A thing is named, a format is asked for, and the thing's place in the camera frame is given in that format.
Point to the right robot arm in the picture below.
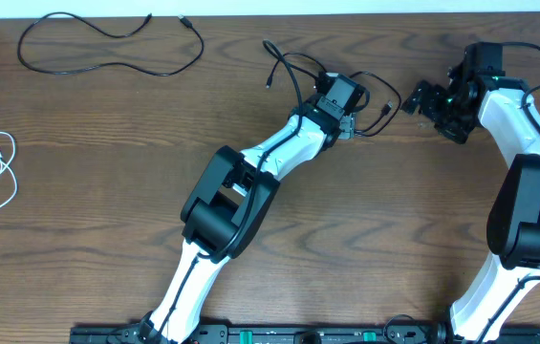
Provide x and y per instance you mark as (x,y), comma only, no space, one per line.
(481,95)

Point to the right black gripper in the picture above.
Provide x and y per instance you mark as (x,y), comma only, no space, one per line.
(456,133)

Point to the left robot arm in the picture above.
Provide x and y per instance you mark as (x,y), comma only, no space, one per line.
(231,199)

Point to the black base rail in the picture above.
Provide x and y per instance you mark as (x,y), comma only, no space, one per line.
(400,332)

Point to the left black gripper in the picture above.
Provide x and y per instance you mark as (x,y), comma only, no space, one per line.
(346,125)

